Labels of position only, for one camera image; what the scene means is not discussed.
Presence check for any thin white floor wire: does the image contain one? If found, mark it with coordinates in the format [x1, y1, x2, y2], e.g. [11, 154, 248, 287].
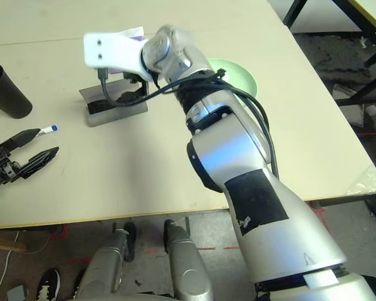
[24, 230, 51, 255]

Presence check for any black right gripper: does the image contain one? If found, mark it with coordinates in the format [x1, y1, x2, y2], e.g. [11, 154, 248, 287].
[116, 71, 150, 106]

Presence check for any grey robot right leg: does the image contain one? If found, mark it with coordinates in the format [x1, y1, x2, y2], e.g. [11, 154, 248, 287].
[164, 219, 214, 301]

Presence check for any clear plastic corner guard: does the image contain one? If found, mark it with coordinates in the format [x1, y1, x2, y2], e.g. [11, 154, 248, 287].
[346, 162, 376, 196]

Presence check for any black cup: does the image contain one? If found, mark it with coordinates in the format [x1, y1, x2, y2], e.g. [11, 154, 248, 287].
[0, 63, 33, 120]

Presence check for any neighbouring table metal frame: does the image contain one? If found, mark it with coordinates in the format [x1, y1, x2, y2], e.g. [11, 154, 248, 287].
[283, 0, 376, 106]

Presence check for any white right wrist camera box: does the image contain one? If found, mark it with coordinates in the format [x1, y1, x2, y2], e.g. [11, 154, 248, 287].
[83, 31, 153, 83]

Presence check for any yellow-edged neighbouring table top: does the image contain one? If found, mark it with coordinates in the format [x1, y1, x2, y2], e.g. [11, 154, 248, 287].
[347, 0, 376, 29]

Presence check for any grey robot leg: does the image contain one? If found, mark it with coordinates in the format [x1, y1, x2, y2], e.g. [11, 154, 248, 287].
[164, 219, 214, 301]
[76, 221, 135, 295]

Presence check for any white marker blue cap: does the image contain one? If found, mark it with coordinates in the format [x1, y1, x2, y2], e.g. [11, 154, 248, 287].
[34, 125, 58, 137]

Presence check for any thick white floor cable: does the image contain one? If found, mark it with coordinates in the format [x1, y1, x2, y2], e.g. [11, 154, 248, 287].
[0, 230, 19, 285]

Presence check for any purple tissue pack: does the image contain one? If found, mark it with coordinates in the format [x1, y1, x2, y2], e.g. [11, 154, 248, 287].
[108, 26, 145, 76]

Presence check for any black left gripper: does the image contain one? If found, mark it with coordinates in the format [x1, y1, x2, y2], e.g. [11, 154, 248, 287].
[0, 127, 60, 189]

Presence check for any small grey floor box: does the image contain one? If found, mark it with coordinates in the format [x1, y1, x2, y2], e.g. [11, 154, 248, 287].
[6, 285, 29, 301]

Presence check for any grey robot left leg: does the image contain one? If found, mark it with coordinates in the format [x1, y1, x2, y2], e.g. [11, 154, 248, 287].
[76, 221, 135, 295]

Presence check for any grey glasses case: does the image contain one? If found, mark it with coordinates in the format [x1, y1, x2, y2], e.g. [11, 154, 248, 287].
[79, 80, 149, 127]

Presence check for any brown wooden block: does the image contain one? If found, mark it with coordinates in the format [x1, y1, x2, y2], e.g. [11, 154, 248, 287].
[0, 236, 28, 253]

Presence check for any green plate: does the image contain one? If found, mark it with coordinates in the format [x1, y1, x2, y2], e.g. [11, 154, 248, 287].
[206, 58, 258, 109]

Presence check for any black white sneaker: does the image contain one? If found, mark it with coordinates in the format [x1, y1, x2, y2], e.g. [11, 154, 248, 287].
[71, 269, 86, 297]
[36, 268, 62, 301]

